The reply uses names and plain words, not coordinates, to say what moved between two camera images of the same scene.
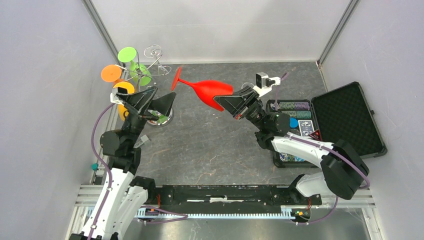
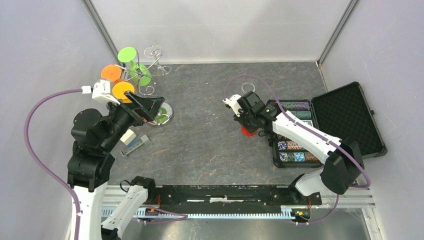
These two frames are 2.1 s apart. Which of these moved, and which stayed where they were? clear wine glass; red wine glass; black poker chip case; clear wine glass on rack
Moved: red wine glass
Stayed: black poker chip case; clear wine glass on rack; clear wine glass
